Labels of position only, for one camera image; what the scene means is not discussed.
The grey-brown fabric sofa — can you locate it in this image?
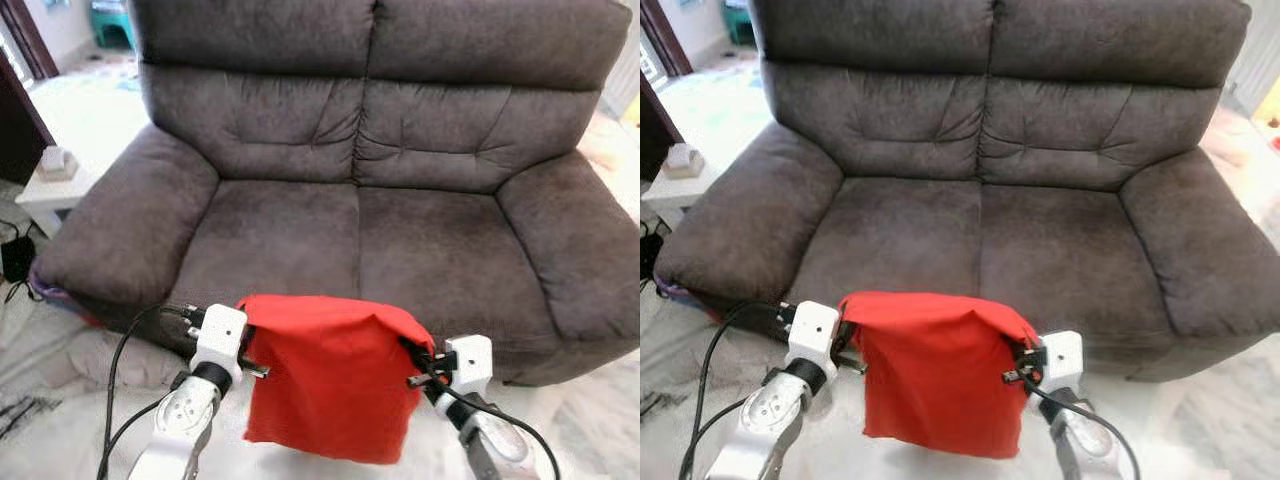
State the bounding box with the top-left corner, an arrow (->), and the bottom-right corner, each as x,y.
655,0 -> 1280,383
33,0 -> 641,389

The white fluffy blanket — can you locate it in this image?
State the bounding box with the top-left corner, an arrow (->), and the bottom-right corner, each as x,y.
640,298 -> 783,403
0,290 -> 193,403

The purple cloth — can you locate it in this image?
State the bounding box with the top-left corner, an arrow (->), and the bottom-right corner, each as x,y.
655,273 -> 703,313
30,273 -> 103,327

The black power adapter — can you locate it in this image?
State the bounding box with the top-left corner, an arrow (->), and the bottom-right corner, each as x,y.
0,235 -> 37,287
640,230 -> 664,282

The white side table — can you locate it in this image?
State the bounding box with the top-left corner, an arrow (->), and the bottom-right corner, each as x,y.
640,163 -> 717,229
15,150 -> 103,238

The small beige box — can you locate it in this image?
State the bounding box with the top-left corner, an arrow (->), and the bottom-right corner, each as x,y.
37,145 -> 80,182
663,142 -> 705,180

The dark brown cabinet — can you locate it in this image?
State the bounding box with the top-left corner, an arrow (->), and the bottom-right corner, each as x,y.
640,75 -> 682,183
0,50 -> 57,187

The pale pink cushion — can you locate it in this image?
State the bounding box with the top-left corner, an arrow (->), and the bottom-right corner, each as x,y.
1200,108 -> 1280,197
578,113 -> 641,201

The grey curtain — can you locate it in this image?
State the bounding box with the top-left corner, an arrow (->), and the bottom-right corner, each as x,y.
1225,0 -> 1280,117
600,28 -> 641,123

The teal stool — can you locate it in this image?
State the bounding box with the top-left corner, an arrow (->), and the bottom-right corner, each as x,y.
90,0 -> 137,51
722,0 -> 759,47

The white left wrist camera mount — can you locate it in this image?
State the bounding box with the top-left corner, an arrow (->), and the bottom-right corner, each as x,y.
190,304 -> 249,391
786,300 -> 842,386

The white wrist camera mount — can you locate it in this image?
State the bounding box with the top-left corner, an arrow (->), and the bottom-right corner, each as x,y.
786,300 -> 842,386
1040,331 -> 1085,397
190,304 -> 249,391
444,334 -> 494,398

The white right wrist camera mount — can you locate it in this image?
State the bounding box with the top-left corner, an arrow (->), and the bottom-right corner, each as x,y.
444,334 -> 494,398
1040,331 -> 1085,397

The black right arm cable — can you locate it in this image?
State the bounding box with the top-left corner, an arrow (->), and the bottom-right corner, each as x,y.
1018,372 -> 1142,480
410,345 -> 562,480

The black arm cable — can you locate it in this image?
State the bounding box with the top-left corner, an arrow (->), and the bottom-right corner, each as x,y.
97,303 -> 201,480
410,345 -> 562,480
1018,372 -> 1142,480
678,300 -> 796,480

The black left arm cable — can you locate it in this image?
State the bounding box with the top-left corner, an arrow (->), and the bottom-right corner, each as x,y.
678,300 -> 796,480
97,303 -> 201,480

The dark brown door frame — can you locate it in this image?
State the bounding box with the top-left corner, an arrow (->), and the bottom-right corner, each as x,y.
0,0 -> 60,81
640,0 -> 694,79

